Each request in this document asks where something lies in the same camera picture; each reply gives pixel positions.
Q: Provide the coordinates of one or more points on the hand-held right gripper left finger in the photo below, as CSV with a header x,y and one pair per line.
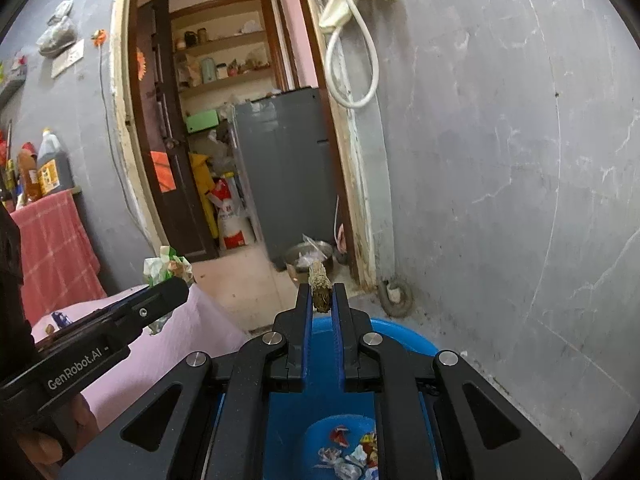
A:
x,y
307,355

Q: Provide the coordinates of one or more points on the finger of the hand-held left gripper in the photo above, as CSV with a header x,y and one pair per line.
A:
x,y
165,297

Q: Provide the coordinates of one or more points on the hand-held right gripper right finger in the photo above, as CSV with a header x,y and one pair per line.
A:
x,y
340,355

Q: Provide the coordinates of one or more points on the green wrapper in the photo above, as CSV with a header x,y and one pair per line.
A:
x,y
167,265

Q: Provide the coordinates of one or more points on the tan wrapper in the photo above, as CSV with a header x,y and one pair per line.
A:
x,y
320,290

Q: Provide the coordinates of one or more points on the blue plastic basin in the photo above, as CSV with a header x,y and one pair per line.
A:
x,y
285,425

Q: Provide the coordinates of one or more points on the white red packet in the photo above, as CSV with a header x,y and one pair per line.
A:
x,y
341,435

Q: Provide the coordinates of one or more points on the red wrapper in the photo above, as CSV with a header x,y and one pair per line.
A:
x,y
369,447

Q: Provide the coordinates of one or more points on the clear plastic wrapper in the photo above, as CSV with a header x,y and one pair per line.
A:
x,y
329,455

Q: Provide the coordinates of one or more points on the grey foil packet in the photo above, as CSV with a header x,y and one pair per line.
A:
x,y
347,471

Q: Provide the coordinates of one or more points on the person's left hand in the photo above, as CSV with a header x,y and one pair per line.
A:
x,y
42,450

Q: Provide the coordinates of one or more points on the blue white wrapper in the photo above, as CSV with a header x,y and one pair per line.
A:
x,y
59,318

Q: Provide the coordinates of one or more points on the pink flower print tablecloth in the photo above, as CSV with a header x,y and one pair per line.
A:
x,y
165,360

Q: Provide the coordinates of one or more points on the grey drain pipe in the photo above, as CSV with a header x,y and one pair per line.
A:
x,y
395,305

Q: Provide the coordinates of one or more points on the dark brown door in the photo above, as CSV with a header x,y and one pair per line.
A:
x,y
175,220

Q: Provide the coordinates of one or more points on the metal bowl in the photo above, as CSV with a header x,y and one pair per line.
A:
x,y
300,255

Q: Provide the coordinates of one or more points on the white red sack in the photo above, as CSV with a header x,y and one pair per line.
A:
x,y
235,225

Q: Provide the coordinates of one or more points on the coral checked towel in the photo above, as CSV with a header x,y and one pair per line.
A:
x,y
55,250

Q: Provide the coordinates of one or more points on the yellow plastic bag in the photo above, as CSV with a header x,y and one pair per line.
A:
x,y
202,185

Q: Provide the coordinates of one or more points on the orange paper sheet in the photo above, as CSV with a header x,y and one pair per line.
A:
x,y
162,172

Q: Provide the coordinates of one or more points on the cooking oil bottle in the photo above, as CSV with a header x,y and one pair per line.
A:
x,y
52,170

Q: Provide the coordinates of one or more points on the grey washing machine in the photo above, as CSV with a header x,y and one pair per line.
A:
x,y
285,175

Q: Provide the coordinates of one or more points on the green box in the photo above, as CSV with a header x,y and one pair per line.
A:
x,y
202,121

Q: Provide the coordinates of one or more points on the orange brown bottle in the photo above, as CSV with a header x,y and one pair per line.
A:
x,y
29,175

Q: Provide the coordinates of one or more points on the green canister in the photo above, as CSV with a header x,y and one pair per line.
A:
x,y
208,70

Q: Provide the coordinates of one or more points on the orange flower decoration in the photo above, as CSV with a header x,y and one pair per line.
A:
x,y
141,65

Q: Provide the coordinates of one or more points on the pink door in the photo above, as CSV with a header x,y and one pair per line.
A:
x,y
299,67

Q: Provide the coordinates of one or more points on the hanging plastic bag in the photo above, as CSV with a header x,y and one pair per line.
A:
x,y
59,35

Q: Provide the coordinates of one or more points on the brown door frame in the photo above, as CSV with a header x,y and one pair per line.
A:
x,y
352,260

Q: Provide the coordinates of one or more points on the white light switch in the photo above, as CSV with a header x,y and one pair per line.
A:
x,y
61,66

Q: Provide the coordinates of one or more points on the white wall socket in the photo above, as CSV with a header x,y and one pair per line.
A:
x,y
76,51

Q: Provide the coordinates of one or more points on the wooden wall shelf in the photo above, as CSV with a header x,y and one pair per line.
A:
x,y
225,42

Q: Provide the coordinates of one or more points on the orange wall plug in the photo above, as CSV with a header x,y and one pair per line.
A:
x,y
99,36

